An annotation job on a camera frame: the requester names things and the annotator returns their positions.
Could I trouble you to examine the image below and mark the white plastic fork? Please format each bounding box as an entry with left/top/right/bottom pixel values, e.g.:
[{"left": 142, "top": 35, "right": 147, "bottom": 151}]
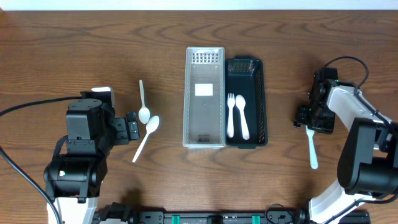
[{"left": 226, "top": 93, "right": 235, "bottom": 138}]

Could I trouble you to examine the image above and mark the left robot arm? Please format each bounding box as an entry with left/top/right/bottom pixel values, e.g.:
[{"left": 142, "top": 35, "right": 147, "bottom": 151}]
[{"left": 44, "top": 87, "right": 139, "bottom": 223}]

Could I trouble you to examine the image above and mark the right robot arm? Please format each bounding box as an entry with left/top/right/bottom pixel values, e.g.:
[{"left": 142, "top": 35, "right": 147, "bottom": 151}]
[{"left": 294, "top": 67, "right": 397, "bottom": 223}]

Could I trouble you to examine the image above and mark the pale green plastic spoon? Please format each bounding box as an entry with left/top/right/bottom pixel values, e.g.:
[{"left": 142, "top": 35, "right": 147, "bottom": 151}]
[{"left": 139, "top": 80, "right": 150, "bottom": 124}]

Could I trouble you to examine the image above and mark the white spoon in black basket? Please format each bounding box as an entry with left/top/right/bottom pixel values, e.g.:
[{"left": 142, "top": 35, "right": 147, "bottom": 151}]
[{"left": 236, "top": 95, "right": 250, "bottom": 140}]

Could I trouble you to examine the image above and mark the black perforated plastic basket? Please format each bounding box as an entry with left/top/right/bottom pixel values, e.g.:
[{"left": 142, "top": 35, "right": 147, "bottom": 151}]
[{"left": 224, "top": 56, "right": 268, "bottom": 149}]

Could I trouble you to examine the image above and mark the clear perforated plastic basket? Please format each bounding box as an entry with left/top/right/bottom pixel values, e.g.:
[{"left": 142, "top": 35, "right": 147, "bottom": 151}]
[{"left": 182, "top": 47, "right": 225, "bottom": 149}]

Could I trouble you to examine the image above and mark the white plastic spoon long handle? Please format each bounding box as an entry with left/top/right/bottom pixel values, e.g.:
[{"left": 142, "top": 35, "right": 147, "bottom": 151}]
[{"left": 132, "top": 116, "right": 160, "bottom": 163}]

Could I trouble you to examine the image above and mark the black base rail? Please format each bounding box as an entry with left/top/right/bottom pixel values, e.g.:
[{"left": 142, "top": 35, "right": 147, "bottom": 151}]
[{"left": 93, "top": 202, "right": 373, "bottom": 224}]

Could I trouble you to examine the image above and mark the black cable left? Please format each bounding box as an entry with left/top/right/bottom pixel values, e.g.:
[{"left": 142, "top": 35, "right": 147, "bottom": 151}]
[{"left": 0, "top": 95, "right": 83, "bottom": 224}]

